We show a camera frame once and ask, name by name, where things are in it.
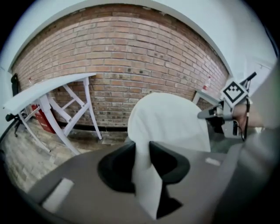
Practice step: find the grey shell chair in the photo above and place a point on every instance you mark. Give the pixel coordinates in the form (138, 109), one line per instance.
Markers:
(218, 144)

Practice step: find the black desk lamp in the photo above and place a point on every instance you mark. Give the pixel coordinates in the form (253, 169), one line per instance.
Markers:
(251, 77)

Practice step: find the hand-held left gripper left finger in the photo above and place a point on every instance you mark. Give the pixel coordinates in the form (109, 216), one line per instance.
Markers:
(116, 170)

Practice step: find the person's right forearm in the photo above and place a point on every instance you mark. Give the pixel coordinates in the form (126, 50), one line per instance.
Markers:
(251, 116)

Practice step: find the black office chair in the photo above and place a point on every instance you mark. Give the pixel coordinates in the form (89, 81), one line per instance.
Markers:
(15, 85)

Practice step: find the clear bottle red label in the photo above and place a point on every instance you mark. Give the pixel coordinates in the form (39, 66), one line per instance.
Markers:
(206, 84)
(30, 81)

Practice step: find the white folding table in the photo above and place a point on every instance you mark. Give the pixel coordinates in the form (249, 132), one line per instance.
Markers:
(203, 94)
(43, 89)

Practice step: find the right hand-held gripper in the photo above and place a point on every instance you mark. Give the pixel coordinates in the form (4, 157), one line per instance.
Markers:
(234, 94)

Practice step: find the red box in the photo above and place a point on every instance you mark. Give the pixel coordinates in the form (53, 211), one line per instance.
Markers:
(44, 120)

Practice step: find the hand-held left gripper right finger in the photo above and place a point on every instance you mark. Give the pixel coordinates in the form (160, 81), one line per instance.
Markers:
(172, 168)

